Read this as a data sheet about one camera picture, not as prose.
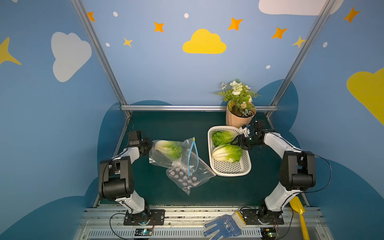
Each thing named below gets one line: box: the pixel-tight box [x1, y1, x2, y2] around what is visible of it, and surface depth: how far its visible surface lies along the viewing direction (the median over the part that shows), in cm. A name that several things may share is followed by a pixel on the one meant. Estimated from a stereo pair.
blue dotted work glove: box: [202, 211, 246, 240], surface depth 73 cm
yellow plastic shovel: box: [289, 196, 310, 240], surface depth 76 cm
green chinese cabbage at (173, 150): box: [154, 140, 183, 160], surface depth 94 cm
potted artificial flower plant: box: [214, 79, 262, 129], surface depth 100 cm
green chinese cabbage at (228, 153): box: [212, 144, 243, 163], surface depth 92 cm
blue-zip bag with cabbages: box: [149, 136, 199, 177], surface depth 94 cm
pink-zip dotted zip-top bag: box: [165, 152, 216, 196], surface depth 90 cm
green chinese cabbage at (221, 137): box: [212, 131, 238, 147], surface depth 98 cm
